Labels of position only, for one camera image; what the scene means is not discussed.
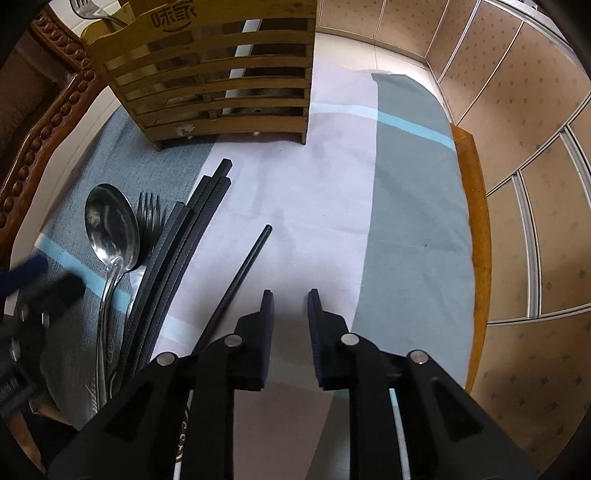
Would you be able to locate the large steel spoon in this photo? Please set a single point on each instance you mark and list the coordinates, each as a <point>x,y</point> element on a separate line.
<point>112,229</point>

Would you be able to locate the steel fork dark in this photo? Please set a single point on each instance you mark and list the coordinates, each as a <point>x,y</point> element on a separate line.
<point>150,218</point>

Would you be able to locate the black chopstick middle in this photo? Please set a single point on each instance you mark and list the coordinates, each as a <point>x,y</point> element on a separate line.
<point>155,324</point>

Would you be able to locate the black chopstick left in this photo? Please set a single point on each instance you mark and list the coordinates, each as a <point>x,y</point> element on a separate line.
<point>174,226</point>

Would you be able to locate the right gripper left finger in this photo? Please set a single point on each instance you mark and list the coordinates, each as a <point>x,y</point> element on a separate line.
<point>256,331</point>

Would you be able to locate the carved wooden chair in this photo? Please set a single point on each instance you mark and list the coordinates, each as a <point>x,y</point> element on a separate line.
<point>47,85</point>

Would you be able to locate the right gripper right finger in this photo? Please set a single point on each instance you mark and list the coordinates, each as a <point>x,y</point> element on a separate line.
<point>337,353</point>

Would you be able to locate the black chopstick long top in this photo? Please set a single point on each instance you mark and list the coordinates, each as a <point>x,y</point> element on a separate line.
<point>196,203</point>

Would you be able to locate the grey white striped tablecloth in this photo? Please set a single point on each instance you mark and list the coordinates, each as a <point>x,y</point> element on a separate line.
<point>370,211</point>

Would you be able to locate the black chopstick separate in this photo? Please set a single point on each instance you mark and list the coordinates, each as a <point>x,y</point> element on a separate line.
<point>229,294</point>

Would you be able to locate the wooden utensil holder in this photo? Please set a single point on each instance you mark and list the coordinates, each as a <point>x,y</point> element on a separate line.
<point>169,67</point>

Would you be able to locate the steel fork shiny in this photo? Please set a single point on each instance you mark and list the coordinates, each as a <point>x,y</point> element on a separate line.
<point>88,10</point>

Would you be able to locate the kitchen cabinets beige doors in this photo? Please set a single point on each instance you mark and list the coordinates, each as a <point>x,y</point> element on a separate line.
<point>507,76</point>

